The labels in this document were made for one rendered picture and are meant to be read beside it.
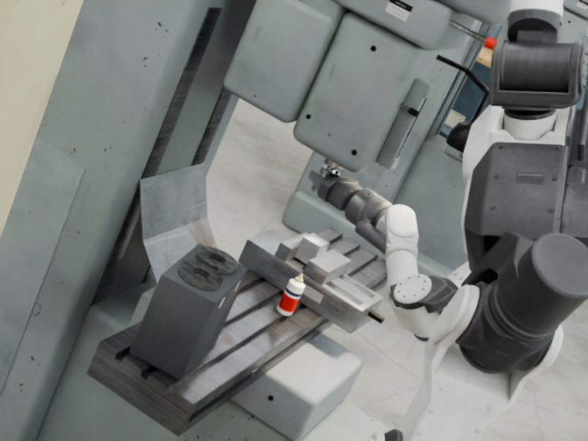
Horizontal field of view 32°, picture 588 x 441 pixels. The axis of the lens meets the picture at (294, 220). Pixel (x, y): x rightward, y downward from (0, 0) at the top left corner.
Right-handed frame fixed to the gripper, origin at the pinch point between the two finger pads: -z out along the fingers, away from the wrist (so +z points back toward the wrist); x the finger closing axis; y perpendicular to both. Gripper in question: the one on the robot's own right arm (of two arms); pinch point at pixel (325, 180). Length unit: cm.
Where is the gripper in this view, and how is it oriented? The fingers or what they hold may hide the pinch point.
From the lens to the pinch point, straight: 240.7
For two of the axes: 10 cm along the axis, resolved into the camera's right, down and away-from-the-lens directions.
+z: 6.6, 5.2, -5.5
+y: -3.9, 8.6, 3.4
